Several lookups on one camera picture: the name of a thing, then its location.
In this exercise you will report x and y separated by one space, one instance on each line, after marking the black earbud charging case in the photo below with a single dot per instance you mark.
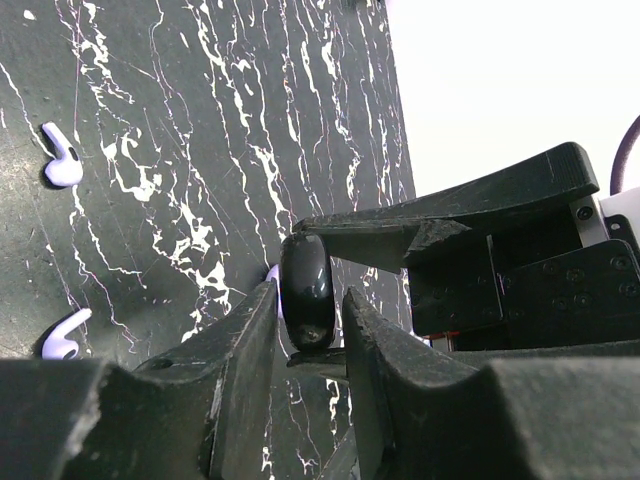
307 292

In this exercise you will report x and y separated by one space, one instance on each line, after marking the purple earbud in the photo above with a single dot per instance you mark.
65 169
57 345

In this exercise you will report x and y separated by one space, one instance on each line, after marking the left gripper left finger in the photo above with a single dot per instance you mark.
196 411

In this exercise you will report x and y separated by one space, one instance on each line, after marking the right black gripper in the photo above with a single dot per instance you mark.
560 280

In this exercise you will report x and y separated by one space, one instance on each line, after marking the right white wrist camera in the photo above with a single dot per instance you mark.
621 214

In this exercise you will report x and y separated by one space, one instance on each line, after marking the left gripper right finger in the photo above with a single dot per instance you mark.
418 413

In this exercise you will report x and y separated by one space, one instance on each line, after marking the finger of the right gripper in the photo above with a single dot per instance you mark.
329 364

